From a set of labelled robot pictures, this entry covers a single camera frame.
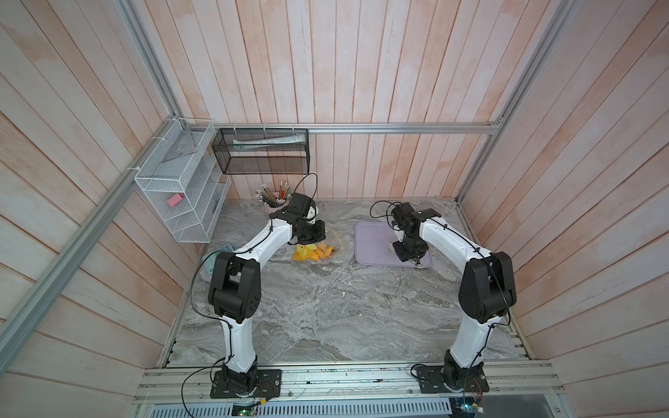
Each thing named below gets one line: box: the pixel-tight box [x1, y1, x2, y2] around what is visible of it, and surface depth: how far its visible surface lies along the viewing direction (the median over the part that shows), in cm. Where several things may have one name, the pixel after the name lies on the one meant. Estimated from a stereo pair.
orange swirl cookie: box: [292, 243, 319, 261], surface depth 100 cm
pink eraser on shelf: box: [166, 192, 185, 208], surface depth 84 cm
